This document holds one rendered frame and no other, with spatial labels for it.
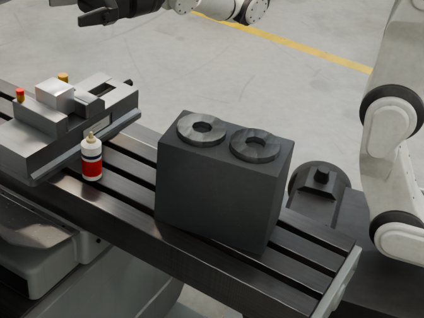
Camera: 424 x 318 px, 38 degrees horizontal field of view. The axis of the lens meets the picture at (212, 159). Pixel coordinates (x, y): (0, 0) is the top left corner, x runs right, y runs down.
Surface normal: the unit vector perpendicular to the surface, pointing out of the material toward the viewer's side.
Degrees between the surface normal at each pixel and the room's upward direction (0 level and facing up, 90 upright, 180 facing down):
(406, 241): 90
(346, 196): 0
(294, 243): 0
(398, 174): 90
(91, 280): 90
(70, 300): 90
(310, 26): 0
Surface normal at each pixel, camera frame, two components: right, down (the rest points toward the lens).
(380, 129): -0.32, 0.55
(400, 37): -0.26, 0.85
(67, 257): 0.85, 0.37
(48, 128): -0.55, 0.46
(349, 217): 0.09, -0.80
